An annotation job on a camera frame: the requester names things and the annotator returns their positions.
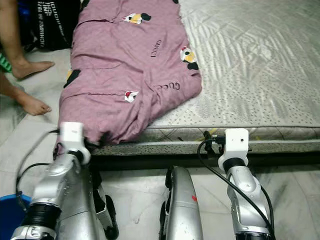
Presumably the silver robot left leg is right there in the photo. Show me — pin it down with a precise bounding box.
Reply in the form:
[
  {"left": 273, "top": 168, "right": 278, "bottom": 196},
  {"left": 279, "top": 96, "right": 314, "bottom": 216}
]
[{"left": 75, "top": 160, "right": 120, "bottom": 240}]

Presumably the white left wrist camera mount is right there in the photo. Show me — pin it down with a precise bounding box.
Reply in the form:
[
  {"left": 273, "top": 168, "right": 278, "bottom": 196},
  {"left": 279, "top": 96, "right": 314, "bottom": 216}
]
[{"left": 60, "top": 121, "right": 92, "bottom": 166}]

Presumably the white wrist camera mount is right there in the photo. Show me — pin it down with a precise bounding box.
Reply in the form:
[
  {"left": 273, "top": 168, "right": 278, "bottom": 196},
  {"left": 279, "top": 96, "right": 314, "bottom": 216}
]
[
  {"left": 60, "top": 121, "right": 92, "bottom": 166},
  {"left": 217, "top": 128, "right": 251, "bottom": 168}
]

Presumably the blue plastic bucket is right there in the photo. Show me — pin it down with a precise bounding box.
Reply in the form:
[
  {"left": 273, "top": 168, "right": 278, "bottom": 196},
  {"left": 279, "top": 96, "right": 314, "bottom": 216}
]
[{"left": 0, "top": 194, "right": 32, "bottom": 240}]

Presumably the pink printed blanket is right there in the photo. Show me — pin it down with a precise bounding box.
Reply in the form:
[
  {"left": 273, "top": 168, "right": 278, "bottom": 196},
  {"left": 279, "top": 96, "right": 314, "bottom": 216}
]
[{"left": 58, "top": 0, "right": 202, "bottom": 146}]

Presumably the person's bare leg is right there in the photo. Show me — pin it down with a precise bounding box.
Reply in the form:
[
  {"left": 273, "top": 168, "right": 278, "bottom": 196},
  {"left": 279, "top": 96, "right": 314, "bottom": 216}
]
[
  {"left": 0, "top": 72, "right": 52, "bottom": 116},
  {"left": 0, "top": 0, "right": 56, "bottom": 80}
]

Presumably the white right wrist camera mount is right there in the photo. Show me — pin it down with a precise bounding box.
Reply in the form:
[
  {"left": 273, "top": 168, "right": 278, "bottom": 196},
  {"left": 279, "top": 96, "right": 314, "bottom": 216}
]
[{"left": 217, "top": 128, "right": 251, "bottom": 168}]

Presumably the green garment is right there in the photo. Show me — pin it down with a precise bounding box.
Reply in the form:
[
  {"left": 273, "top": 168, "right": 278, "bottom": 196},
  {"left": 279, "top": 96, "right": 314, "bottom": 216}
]
[{"left": 0, "top": 52, "right": 13, "bottom": 73}]

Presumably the black bag white print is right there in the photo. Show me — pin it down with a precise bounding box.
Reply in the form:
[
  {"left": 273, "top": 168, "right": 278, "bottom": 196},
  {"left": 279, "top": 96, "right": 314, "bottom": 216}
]
[{"left": 25, "top": 0, "right": 81, "bottom": 51}]

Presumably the white quilted mattress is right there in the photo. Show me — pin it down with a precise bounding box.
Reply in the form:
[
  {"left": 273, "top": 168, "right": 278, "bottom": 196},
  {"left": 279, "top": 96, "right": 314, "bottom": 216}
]
[{"left": 92, "top": 0, "right": 320, "bottom": 153}]

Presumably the silver robot leg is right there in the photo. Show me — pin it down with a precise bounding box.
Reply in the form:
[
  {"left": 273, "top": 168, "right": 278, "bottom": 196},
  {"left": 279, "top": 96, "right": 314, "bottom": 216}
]
[
  {"left": 75, "top": 160, "right": 120, "bottom": 240},
  {"left": 159, "top": 166, "right": 203, "bottom": 240}
]

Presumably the silver robot right leg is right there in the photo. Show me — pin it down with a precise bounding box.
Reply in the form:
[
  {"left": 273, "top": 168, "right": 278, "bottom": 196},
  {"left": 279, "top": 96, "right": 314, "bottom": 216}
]
[{"left": 159, "top": 166, "right": 203, "bottom": 240}]

